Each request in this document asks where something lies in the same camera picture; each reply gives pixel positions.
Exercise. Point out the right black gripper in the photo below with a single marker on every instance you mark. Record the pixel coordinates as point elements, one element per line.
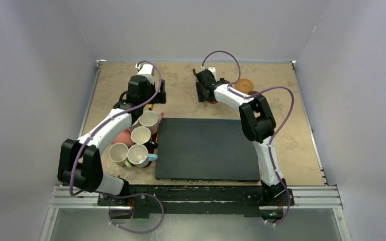
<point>200,89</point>

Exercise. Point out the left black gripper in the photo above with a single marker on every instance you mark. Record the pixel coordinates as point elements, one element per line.
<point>160,98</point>

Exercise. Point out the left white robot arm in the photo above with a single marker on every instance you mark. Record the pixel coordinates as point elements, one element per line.
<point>80,162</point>

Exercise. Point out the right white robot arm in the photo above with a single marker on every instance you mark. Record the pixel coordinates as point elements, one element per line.
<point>257,123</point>

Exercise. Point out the grey white mug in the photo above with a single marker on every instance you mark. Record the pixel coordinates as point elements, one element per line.
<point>134,125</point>

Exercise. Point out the salmon pink mug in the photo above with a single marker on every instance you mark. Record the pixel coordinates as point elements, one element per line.
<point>125,138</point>

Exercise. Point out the dark rectangular board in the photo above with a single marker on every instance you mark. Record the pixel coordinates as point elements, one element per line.
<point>205,149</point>

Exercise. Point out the pink handled white mug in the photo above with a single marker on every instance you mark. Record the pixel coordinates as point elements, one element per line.
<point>151,120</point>

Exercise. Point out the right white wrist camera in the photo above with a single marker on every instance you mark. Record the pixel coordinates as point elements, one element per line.
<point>213,71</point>

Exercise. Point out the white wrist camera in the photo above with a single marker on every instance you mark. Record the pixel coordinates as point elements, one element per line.
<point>213,71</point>
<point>146,70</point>

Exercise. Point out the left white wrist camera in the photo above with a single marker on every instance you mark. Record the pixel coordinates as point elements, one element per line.
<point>146,70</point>

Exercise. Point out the black handled white mug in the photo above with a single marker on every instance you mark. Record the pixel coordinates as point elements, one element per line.
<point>143,136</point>

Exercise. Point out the green handled white mug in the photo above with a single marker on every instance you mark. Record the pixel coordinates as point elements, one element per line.
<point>118,153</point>

